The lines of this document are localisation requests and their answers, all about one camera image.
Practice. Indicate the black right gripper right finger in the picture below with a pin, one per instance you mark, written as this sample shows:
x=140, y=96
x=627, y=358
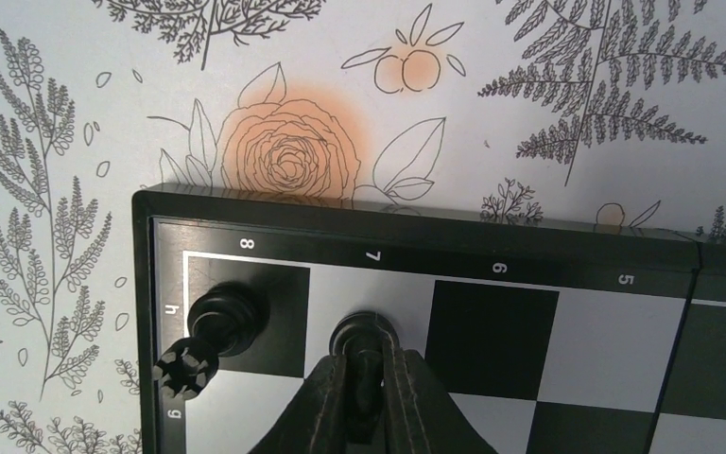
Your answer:
x=421, y=416

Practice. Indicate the black chess rook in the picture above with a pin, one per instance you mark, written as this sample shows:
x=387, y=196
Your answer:
x=222, y=323

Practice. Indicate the black chess pawn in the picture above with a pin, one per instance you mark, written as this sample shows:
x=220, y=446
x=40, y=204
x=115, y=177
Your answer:
x=359, y=337

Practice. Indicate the floral patterned table mat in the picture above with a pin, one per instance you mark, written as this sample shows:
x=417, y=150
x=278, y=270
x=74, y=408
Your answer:
x=608, y=112

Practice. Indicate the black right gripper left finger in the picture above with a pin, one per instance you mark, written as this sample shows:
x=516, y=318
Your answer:
x=313, y=422

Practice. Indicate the black white chessboard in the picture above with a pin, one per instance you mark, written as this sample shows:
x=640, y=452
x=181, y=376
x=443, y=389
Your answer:
x=551, y=337

